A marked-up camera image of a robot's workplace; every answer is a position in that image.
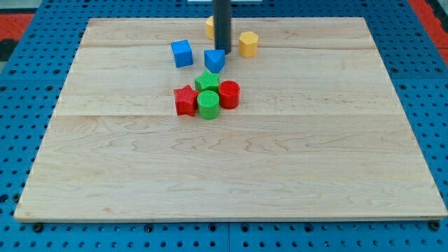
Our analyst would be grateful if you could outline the blue triangle block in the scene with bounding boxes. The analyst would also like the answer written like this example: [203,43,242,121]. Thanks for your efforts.
[204,50,225,74]

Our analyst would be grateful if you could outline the wooden board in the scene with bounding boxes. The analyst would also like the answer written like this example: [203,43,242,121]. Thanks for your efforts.
[14,17,447,223]

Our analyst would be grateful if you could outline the green cylinder block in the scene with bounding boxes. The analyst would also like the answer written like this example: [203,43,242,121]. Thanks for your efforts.
[197,90,220,120]

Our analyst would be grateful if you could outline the red cylinder block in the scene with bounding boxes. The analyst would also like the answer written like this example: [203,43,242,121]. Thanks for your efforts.
[218,80,240,109]

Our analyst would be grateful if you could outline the red star block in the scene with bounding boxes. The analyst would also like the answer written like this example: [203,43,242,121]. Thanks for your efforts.
[173,85,199,117]

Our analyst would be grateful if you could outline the green star block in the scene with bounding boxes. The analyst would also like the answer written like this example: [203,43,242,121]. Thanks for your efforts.
[195,71,220,92]

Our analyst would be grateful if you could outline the blue cube block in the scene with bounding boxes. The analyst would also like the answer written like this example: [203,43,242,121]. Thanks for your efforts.
[171,40,193,68]

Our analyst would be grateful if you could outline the yellow hexagon block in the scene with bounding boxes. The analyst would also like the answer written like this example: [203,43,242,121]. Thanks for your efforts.
[239,31,259,57]

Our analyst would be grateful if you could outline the yellow block behind rod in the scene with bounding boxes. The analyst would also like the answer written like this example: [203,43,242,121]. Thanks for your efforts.
[206,16,214,40]

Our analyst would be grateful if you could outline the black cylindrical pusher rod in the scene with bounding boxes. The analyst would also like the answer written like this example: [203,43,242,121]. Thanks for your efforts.
[212,0,232,55]

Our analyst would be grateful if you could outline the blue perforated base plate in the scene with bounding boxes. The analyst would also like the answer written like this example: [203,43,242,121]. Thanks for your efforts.
[1,0,447,251]

